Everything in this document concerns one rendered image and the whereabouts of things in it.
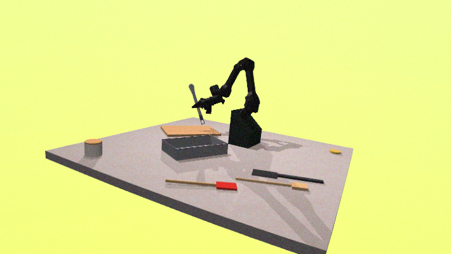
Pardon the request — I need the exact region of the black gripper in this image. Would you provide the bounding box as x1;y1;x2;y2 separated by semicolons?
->
192;97;215;110

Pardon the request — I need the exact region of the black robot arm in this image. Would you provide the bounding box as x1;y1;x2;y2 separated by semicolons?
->
210;57;260;120

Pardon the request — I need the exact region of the grey cylinder with orange top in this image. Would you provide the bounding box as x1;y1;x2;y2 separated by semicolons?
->
84;139;102;157

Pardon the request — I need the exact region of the light wooden board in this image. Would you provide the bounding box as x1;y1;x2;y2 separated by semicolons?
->
161;126;221;137

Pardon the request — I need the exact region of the red spatula with wooden handle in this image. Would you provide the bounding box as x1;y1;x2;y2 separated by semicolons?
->
165;179;237;191

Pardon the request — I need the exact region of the grey rectangular roasting tin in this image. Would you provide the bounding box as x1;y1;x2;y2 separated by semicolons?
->
162;135;228;161

